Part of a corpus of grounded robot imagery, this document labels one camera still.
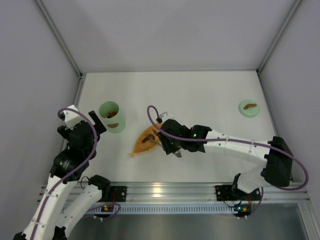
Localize green cylindrical container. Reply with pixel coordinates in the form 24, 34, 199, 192
98, 101, 126, 134

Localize orange carrot food piece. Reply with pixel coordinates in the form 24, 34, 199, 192
105, 111, 117, 119

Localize green container lid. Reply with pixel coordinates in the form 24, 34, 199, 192
238, 99, 260, 118

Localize metal tongs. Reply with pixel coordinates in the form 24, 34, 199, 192
150, 138, 182, 158

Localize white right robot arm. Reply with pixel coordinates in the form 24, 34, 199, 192
157, 119, 293, 196

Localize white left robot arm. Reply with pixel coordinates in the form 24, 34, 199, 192
14, 105, 111, 240

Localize woven fish-shaped basket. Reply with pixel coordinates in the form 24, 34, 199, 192
128, 125, 161, 158

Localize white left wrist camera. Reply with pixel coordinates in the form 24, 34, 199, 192
58, 104, 84, 129

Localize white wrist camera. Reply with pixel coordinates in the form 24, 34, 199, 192
159, 111, 175, 122
58, 104, 84, 129

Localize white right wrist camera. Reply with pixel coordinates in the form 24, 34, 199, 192
159, 111, 175, 122

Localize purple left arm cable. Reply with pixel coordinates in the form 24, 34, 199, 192
29, 107, 98, 238

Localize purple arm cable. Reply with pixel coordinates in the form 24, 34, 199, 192
146, 104, 310, 190
29, 107, 98, 238

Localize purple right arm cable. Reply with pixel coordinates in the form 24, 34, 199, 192
146, 104, 310, 190

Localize aluminium mounting rail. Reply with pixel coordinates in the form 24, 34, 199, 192
111, 182, 310, 204

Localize black left base bracket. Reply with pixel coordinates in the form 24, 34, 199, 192
108, 185, 128, 203

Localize black base bracket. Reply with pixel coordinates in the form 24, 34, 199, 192
108, 185, 128, 203
214, 184, 238, 202

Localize black right base bracket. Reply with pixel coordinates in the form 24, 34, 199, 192
214, 184, 238, 202

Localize slotted cable duct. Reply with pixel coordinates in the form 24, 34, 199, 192
62, 202, 251, 215

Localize left aluminium frame post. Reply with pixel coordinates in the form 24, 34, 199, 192
32, 0, 83, 79

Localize aluminium frame post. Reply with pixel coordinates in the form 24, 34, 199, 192
256, 0, 304, 76
32, 0, 83, 79

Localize right aluminium frame post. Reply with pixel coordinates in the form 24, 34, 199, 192
256, 0, 304, 76

